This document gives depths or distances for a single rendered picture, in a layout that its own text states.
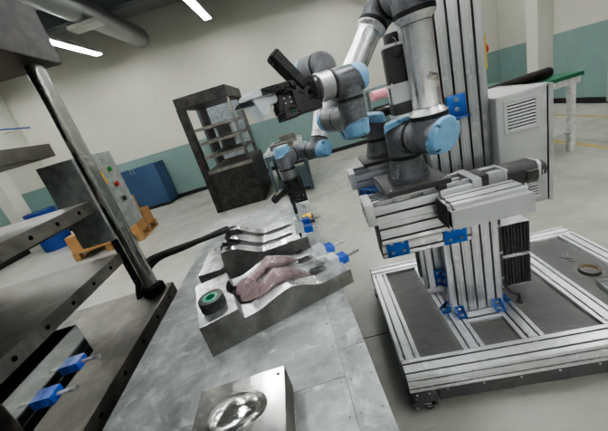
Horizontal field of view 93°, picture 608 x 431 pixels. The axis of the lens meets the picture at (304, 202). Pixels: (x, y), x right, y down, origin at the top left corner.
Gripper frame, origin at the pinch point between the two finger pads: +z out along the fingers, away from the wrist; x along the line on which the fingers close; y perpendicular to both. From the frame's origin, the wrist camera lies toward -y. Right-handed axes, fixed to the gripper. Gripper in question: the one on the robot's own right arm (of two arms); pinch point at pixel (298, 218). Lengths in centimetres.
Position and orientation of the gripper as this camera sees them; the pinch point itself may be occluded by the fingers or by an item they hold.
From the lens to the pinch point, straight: 139.5
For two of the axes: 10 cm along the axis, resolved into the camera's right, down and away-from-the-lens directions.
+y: 9.6, -2.9, 0.1
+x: -1.0, -3.0, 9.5
